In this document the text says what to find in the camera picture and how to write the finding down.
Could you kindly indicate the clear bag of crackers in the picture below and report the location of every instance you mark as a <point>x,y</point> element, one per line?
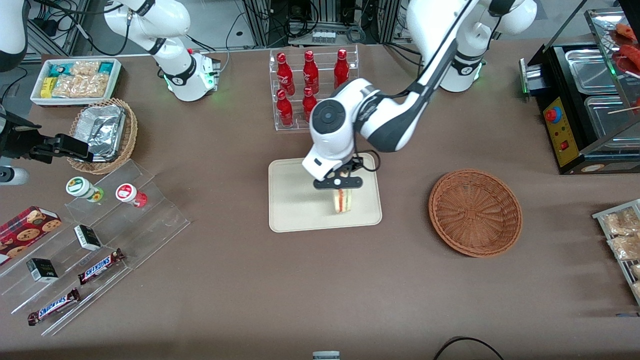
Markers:
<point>636,271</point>
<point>622,222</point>
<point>625,247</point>

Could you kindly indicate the clear acrylic bottle rack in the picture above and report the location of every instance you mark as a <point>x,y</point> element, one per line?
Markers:
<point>274,120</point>

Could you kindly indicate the red lid white cup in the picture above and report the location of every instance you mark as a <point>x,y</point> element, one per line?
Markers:
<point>127,193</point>

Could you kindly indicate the red plaid cookie box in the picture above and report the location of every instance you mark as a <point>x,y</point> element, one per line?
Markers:
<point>27,230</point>

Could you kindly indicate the beige plastic tray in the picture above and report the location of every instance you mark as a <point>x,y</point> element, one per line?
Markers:
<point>290,210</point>

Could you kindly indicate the black food warmer machine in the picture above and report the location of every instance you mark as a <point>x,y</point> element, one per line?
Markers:
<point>562,132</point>

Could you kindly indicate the round brown wicker basket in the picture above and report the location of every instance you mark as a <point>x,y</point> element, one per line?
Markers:
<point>475,215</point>

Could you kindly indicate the small clear cracker bag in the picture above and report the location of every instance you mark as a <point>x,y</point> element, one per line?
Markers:
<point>85,68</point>

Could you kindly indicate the small grey device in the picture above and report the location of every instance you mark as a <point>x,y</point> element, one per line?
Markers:
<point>326,356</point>

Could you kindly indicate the clear acrylic stepped display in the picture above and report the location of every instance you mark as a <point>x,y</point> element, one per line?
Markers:
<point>150,225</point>

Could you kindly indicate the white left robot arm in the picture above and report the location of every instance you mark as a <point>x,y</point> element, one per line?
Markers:
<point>390,125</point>

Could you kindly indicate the Snickers chocolate bar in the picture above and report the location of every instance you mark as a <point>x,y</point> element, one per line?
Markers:
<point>52,307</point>
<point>100,266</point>

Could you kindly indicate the light wicker basket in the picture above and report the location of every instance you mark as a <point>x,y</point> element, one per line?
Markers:
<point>131,132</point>

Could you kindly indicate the red cola bottle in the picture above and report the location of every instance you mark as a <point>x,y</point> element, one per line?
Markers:
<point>307,102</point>
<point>341,67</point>
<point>285,111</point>
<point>285,75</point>
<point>310,72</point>

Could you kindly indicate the teal snack packet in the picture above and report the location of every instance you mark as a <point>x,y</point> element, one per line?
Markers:
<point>57,70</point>
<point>105,67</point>

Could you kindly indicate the stainless steel warmer pan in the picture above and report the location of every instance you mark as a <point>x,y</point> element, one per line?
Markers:
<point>590,70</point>
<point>610,122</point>

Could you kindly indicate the small black box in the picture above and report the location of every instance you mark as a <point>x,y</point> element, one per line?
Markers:
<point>88,238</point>
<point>42,270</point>

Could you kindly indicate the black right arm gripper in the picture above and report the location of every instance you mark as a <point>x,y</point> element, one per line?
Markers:
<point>19,142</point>

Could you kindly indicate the white power strip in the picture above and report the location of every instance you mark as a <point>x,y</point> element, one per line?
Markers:
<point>324,36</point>

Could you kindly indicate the green lid white cup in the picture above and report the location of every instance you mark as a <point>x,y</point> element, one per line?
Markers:
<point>80,187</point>

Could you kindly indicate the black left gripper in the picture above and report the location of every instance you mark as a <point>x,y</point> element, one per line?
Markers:
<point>352,166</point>

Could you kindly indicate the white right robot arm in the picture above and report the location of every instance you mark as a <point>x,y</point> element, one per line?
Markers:
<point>180,70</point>

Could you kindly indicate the aluminium foil container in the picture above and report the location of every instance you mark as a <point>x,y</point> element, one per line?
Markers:
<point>102,127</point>

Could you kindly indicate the yellow snack packet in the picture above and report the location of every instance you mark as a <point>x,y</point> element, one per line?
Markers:
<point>47,88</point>

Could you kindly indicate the large clear cracker bag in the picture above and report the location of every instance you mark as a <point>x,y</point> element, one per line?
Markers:
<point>80,86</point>

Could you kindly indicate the triangular sandwich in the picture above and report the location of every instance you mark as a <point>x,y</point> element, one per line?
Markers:
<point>343,205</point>

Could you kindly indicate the white plastic snack bin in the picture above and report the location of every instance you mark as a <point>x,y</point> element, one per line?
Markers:
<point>37,100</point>

